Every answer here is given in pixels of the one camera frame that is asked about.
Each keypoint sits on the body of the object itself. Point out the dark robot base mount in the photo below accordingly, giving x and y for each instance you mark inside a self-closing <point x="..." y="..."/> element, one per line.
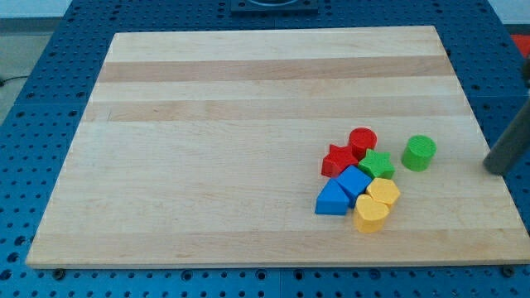
<point x="240" y="7"/>

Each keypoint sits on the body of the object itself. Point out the yellow heart block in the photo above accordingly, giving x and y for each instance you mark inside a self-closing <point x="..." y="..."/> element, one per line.
<point x="369" y="215"/>

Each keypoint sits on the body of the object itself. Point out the blue cube block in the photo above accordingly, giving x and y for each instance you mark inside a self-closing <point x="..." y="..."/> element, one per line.
<point x="353" y="182"/>

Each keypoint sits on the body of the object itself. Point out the wooden board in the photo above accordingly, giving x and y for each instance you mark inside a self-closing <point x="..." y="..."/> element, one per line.
<point x="204" y="149"/>

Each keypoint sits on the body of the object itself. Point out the yellow hexagon block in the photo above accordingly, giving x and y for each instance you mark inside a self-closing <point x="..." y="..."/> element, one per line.
<point x="384" y="191"/>

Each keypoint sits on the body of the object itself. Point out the red cylinder block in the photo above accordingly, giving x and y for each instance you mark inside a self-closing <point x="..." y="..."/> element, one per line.
<point x="360" y="140"/>

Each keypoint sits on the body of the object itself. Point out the red star block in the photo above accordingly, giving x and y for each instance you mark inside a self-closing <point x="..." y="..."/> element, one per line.
<point x="337" y="160"/>

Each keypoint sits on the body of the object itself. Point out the green cylinder block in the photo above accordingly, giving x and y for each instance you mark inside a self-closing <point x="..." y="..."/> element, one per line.
<point x="418" y="153"/>

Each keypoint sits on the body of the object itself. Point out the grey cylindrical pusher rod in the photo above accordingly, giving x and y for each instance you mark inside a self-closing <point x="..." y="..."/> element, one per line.
<point x="511" y="145"/>

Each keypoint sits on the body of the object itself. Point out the green star block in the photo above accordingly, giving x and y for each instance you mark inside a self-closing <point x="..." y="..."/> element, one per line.
<point x="377" y="164"/>

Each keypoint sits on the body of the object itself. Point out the blue triangle block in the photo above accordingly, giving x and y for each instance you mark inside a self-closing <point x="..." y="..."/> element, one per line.
<point x="332" y="200"/>

